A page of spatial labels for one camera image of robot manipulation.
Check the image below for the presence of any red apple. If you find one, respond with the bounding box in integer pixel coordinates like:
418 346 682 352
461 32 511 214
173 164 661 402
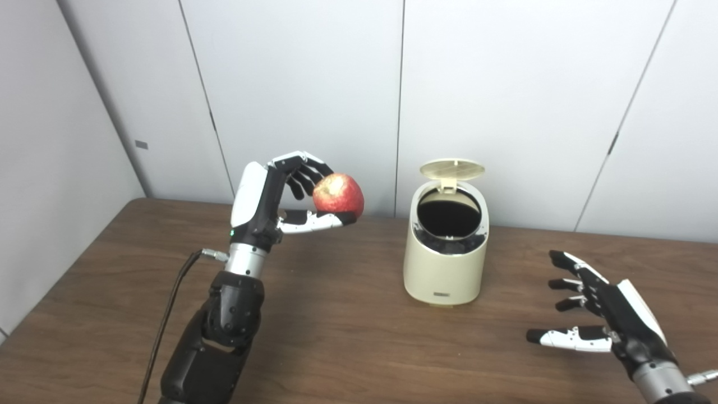
312 173 365 217

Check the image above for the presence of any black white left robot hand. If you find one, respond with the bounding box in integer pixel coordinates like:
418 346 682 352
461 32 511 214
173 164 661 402
230 150 357 253

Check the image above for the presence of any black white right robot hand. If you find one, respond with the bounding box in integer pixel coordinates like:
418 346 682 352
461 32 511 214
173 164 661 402
526 250 679 382

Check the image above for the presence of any cream-colored bin body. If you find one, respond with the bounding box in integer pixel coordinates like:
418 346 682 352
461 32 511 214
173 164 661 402
403 181 490 307

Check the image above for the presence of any round cream bin lid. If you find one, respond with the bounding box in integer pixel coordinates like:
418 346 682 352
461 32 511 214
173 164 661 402
420 158 486 194

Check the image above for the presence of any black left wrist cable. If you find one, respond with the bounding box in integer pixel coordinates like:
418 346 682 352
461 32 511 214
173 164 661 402
137 249 229 404

